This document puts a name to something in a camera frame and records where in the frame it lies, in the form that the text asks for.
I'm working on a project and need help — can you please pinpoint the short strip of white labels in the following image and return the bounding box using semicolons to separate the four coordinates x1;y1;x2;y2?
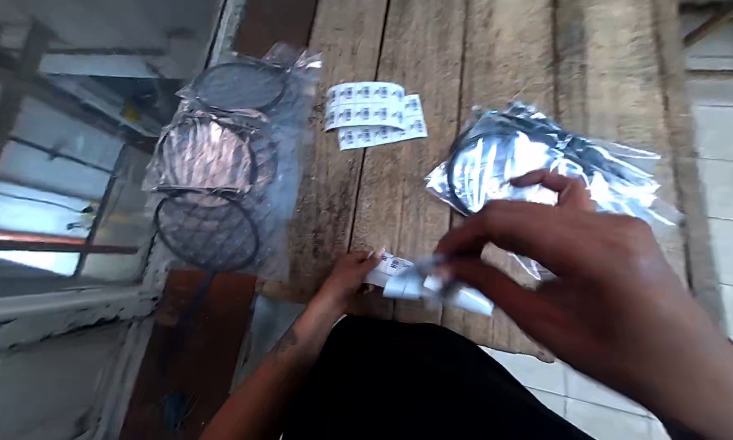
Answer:
363;249;494;317

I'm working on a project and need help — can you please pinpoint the folded white barcode label sheet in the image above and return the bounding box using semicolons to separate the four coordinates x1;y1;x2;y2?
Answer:
325;81;428;151

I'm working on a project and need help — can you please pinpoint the person's body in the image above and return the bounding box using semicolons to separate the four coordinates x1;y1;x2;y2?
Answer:
280;314;596;440

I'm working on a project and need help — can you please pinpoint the person's right forearm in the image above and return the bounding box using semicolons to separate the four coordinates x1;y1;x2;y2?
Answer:
629;299;733;440

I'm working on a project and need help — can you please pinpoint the clear bag with black ring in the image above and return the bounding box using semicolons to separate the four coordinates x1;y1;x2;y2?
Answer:
143;108;279;196
177;43;323;117

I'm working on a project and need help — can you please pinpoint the bubble bag with black ring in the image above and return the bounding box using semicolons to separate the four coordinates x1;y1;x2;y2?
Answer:
153;110;315;282

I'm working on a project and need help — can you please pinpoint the person's left hand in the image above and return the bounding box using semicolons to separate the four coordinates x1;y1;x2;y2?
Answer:
319;250;381;311

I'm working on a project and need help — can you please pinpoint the window with weathered white frame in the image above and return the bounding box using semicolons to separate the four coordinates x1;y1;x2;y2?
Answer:
0;0;245;440

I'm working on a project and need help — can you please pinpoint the person's right hand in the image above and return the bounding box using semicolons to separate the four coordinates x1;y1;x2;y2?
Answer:
435;170;692;393

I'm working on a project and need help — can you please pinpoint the pile of shiny plastic bags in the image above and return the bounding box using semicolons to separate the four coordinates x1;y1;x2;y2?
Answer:
425;99;685;281

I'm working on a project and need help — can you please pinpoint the wooden plank table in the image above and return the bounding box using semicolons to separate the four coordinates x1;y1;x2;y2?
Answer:
257;0;726;365

